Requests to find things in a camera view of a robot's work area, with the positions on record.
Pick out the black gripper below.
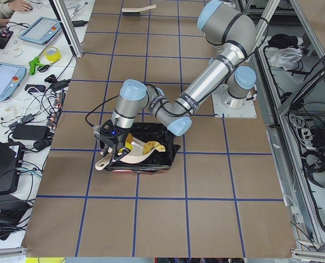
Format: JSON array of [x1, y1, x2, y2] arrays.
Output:
[[93, 119, 131, 162]]

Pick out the beige plastic dustpan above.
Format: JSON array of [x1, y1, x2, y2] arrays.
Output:
[[95, 137, 153, 170]]

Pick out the white hand brush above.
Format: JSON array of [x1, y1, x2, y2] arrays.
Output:
[[121, 4, 156, 15]]

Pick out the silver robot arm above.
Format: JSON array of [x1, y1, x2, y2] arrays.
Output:
[[93, 1, 256, 169]]

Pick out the black lined trash bin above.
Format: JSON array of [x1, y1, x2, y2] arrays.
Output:
[[95, 122, 180, 173]]

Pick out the black power brick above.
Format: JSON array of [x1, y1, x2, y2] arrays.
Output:
[[12, 125, 50, 140]]

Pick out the yellow tape roll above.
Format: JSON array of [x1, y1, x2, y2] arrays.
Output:
[[44, 47, 61, 62]]

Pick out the blue teach pendant near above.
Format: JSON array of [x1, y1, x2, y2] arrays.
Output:
[[0, 62, 27, 101]]

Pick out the blue teach pendant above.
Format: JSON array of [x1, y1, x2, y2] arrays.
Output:
[[19, 17, 61, 44], [0, 62, 27, 101]]

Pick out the blue teach pendant far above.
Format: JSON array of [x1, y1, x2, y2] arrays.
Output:
[[19, 17, 61, 44]]

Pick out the green handled reach grabber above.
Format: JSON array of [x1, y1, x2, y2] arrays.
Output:
[[28, 56, 49, 76]]

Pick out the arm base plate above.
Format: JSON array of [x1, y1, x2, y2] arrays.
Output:
[[212, 84, 257, 119]]

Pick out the aluminium frame post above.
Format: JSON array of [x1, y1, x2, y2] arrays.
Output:
[[49, 0, 83, 58]]

